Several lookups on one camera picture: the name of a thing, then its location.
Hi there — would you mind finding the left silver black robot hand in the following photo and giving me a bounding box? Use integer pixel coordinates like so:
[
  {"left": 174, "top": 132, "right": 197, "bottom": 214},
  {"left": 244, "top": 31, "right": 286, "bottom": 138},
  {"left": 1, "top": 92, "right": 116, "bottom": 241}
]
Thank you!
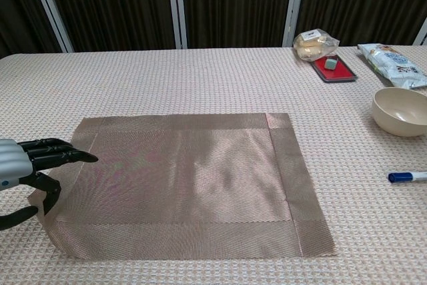
[{"left": 0, "top": 137, "right": 99, "bottom": 232}]

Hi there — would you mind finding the brown woven placemat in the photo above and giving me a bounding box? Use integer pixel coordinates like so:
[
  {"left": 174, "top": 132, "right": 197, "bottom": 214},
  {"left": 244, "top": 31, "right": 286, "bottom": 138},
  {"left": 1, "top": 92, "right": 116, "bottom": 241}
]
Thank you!
[{"left": 27, "top": 112, "right": 338, "bottom": 259}]

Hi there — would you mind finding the beige round bowl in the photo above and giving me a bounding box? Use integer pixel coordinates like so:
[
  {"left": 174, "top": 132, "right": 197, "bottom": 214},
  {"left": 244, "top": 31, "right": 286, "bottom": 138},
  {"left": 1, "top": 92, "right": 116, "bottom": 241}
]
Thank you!
[{"left": 372, "top": 87, "right": 427, "bottom": 137}]

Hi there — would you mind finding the pink woven tablecloth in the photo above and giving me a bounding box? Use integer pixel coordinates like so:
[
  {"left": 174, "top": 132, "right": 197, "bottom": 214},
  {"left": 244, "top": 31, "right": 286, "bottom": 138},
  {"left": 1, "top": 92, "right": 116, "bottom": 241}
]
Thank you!
[{"left": 0, "top": 44, "right": 427, "bottom": 285}]

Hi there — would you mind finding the black pleated curtain panel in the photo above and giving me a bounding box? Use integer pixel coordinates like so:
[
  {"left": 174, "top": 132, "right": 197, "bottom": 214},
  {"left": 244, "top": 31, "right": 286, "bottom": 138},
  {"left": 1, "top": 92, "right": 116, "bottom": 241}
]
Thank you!
[
  {"left": 38, "top": 0, "right": 177, "bottom": 53},
  {"left": 293, "top": 0, "right": 427, "bottom": 47},
  {"left": 179, "top": 0, "right": 296, "bottom": 49},
  {"left": 0, "top": 0, "right": 64, "bottom": 59}
]

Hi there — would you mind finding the clear bag of bread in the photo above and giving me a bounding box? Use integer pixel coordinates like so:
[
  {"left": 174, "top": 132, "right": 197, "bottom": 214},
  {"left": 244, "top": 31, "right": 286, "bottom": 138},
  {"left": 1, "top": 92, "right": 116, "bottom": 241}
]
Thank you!
[{"left": 292, "top": 28, "right": 340, "bottom": 62}]

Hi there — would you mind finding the white blue snack bag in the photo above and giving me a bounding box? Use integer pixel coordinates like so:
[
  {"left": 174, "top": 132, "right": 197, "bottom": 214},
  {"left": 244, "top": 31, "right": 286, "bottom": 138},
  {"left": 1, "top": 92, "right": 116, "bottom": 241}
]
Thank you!
[{"left": 357, "top": 43, "right": 427, "bottom": 89}]

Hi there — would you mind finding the white marker with blue cap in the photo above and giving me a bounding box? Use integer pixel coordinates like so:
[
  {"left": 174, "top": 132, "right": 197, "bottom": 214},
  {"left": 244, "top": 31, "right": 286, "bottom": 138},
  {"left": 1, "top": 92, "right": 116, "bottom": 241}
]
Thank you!
[{"left": 388, "top": 170, "right": 427, "bottom": 184}]

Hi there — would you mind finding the white partition post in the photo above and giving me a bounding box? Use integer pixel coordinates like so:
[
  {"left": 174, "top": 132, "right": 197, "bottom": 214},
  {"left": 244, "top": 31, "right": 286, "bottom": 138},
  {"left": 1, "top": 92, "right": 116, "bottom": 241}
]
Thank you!
[
  {"left": 25, "top": 0, "right": 75, "bottom": 53},
  {"left": 413, "top": 17, "right": 427, "bottom": 47},
  {"left": 282, "top": 0, "right": 308, "bottom": 48},
  {"left": 165, "top": 0, "right": 188, "bottom": 49}
]

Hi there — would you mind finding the red ink pad black frame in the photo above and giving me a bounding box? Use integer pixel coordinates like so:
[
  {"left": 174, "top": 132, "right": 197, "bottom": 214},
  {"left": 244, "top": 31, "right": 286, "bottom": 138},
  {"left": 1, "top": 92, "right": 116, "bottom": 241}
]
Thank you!
[{"left": 312, "top": 53, "right": 360, "bottom": 83}]

